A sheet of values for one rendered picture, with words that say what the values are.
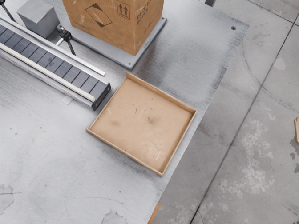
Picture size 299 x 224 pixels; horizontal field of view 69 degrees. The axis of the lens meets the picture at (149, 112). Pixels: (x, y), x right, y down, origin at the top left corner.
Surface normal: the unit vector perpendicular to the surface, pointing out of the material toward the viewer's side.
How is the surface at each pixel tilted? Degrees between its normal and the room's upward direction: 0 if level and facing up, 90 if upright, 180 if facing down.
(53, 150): 0
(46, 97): 0
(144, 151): 0
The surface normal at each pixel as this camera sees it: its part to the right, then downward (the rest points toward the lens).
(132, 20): -0.46, 0.82
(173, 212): 0.06, -0.35
